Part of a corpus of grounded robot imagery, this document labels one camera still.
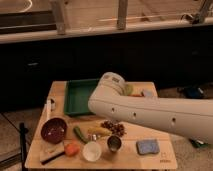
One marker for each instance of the blue sponge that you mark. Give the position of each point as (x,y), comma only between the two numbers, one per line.
(147,146)

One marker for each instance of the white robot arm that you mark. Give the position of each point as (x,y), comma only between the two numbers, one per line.
(191,118)

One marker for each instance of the green plastic tray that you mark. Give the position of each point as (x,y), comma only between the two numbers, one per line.
(77,93)

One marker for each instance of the green pear toy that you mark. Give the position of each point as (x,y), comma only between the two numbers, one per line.
(128,90)

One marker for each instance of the orange bowl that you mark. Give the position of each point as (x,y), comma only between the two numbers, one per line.
(137,95)

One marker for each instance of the grey small cloth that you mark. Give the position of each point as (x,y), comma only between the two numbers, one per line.
(147,93)

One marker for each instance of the bunch of red grapes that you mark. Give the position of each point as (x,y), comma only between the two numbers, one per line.
(116,128)

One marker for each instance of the yellow corn cob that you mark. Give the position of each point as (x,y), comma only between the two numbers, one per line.
(100,131)

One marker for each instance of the green cucumber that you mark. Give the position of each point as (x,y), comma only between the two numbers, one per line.
(79,134)

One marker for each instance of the metal cup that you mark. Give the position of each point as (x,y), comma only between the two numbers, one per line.
(114,143)

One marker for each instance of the white small bottle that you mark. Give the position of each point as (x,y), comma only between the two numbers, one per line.
(50,105)

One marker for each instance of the dark red bowl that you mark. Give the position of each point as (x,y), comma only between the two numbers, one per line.
(54,130)

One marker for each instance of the wooden table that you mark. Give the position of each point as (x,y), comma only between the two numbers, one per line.
(126,158)

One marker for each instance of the orange carrot toy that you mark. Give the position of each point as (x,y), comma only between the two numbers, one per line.
(72,149)

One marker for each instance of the blue device on floor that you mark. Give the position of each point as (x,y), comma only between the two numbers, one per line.
(192,92)

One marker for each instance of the wooden brush block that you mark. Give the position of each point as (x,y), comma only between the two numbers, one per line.
(51,152)

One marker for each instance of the green bin with clutter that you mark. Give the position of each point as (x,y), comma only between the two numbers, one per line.
(198,144)

